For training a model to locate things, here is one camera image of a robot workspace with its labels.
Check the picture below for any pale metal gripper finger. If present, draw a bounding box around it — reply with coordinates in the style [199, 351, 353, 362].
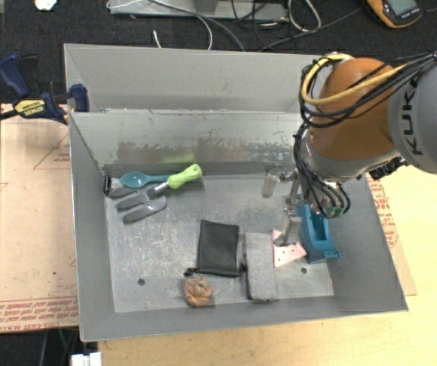
[280, 217, 303, 247]

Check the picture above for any pink perforated flat piece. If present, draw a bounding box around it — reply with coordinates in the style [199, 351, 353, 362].
[271, 230, 307, 269]

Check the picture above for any grey sponge block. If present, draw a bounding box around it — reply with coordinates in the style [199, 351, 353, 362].
[243, 232, 279, 302]

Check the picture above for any brown knotted toy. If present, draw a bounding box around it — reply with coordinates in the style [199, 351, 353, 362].
[182, 276, 215, 309]

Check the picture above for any grey metal bin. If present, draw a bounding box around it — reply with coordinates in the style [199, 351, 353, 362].
[63, 43, 410, 343]

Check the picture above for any teal plastic spoon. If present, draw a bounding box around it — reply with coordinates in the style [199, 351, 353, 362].
[119, 171, 170, 189]

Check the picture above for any black drawstring pouch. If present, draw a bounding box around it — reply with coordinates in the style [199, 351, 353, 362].
[184, 219, 247, 280]

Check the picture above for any green-handled grey garden fork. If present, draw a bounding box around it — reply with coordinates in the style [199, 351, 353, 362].
[115, 163, 204, 226]

